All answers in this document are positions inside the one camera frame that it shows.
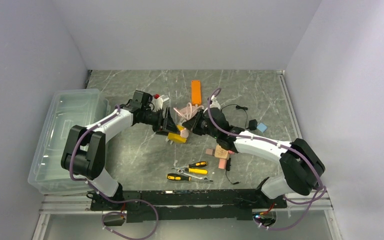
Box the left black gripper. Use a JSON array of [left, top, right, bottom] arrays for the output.
[[140, 106, 180, 137]]

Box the pink power cable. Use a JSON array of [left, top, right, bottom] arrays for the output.
[[173, 102, 206, 121]]

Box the yellow cube socket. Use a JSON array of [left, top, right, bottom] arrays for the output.
[[166, 125, 187, 144]]

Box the blue usb charger plug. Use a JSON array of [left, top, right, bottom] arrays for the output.
[[256, 123, 268, 133]]

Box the round pink power socket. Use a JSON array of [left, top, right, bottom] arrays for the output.
[[179, 128, 190, 139]]

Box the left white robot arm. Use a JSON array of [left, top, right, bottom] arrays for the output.
[[60, 90, 180, 210]]

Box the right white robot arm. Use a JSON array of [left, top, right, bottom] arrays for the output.
[[182, 107, 326, 208]]

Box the beige wooden cube socket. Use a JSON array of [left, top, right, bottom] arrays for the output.
[[214, 145, 230, 160]]

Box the pink cube socket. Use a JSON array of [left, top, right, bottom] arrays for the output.
[[218, 158, 228, 170]]

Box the orange power strip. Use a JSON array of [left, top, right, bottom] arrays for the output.
[[190, 80, 202, 106]]

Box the small yellow black screwdriver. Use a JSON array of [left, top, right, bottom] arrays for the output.
[[174, 161, 208, 169]]

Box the middle yellow screwdriver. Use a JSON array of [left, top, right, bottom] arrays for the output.
[[177, 168, 208, 175]]

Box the large black yellow screwdriver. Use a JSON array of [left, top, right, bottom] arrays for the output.
[[166, 173, 213, 183]]

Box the clear plastic storage bin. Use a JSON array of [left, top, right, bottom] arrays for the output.
[[27, 88, 110, 195]]

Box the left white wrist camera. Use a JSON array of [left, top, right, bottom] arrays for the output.
[[152, 94, 170, 112]]

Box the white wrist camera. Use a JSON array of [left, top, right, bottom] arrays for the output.
[[152, 94, 170, 112], [208, 96, 221, 110]]

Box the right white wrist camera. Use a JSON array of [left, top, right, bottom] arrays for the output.
[[208, 96, 221, 110]]

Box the black adapter with cable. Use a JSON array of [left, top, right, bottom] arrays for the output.
[[225, 158, 242, 186]]

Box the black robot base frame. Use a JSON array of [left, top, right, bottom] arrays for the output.
[[86, 188, 287, 223]]

